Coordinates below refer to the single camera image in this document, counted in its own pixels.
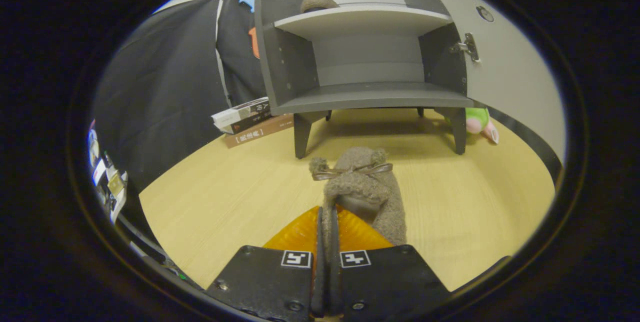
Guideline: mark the brown book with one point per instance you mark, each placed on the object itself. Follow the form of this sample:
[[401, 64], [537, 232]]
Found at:
[[260, 132]]

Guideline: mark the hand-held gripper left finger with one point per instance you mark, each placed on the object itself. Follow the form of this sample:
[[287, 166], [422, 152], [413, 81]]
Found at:
[[265, 282]]

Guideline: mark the metal door hinge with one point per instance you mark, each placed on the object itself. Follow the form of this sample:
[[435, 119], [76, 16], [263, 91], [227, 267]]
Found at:
[[469, 46]]

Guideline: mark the small yellow box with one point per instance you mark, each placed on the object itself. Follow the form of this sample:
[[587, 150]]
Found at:
[[116, 183]]

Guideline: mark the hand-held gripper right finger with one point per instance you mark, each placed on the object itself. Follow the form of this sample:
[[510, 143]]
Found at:
[[390, 282]]

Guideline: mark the dark grey shoe cabinet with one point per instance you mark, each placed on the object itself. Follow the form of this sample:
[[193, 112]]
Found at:
[[370, 94]]

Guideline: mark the black book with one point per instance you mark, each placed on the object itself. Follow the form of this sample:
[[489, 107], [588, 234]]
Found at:
[[250, 123]]

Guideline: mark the brown fuzzy shoe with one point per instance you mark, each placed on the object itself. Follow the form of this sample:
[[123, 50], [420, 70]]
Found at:
[[317, 3], [365, 187]]

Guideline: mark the green and pink plush toy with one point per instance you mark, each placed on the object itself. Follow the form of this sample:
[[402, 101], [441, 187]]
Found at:
[[477, 118]]

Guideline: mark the white side desk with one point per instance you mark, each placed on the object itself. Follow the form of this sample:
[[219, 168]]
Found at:
[[116, 202]]

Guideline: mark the black backdrop cloth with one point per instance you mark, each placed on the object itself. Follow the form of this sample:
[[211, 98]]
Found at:
[[165, 87]]

